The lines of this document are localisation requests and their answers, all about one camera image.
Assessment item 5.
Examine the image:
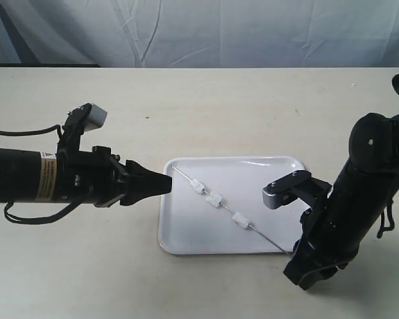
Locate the white rectangular tray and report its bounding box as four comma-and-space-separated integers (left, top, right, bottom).
158, 156, 307, 255

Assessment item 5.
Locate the white backdrop curtain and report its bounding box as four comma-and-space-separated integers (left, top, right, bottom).
0, 1, 399, 68

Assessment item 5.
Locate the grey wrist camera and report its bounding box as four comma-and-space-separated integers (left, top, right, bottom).
262, 170, 311, 210
83, 104, 107, 132

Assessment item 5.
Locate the thin metal skewer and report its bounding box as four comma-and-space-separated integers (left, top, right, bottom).
171, 165, 292, 257

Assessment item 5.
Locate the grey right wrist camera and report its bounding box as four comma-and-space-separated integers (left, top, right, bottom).
262, 170, 311, 210

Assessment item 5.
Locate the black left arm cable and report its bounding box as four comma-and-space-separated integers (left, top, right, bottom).
0, 124, 87, 227

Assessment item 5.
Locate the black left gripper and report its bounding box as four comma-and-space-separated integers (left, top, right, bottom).
55, 146, 172, 208

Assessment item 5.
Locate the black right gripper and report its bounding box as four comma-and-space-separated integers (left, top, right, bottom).
283, 212, 356, 290

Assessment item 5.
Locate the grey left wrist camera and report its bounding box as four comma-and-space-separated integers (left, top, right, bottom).
83, 104, 107, 132

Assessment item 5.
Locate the white foam piece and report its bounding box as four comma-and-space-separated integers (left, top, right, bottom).
190, 179, 205, 194
205, 192, 223, 208
232, 212, 250, 229

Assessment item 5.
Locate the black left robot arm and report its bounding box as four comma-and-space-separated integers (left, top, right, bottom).
0, 146, 172, 208

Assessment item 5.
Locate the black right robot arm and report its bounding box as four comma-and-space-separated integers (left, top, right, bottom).
274, 113, 399, 290

